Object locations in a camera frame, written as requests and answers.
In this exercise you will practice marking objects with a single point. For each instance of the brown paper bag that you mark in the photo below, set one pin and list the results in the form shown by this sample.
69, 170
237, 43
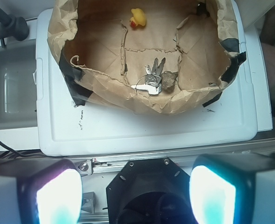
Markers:
101, 56

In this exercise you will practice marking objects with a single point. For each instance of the aluminium frame rail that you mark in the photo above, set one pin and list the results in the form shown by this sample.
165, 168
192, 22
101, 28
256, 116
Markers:
184, 157

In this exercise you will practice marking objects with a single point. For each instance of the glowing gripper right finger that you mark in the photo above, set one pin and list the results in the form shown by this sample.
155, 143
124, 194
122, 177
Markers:
233, 188

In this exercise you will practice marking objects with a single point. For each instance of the brown rock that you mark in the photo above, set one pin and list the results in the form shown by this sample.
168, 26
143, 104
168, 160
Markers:
168, 81

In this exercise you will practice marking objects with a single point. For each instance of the yellow rubber duck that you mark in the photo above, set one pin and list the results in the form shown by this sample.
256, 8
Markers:
138, 18

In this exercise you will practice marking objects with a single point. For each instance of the silver corner bracket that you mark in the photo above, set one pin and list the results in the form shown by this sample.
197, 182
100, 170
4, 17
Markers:
88, 202

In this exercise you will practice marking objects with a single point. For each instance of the silver key bunch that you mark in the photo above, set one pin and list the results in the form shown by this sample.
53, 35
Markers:
152, 80

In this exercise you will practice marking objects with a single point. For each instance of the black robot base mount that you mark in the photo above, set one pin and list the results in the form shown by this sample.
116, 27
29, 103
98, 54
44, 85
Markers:
154, 191

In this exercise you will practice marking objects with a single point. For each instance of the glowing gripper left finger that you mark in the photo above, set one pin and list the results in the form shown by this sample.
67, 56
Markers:
39, 192

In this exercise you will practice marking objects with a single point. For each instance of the clear plastic bin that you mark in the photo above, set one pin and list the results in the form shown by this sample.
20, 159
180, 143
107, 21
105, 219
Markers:
17, 87

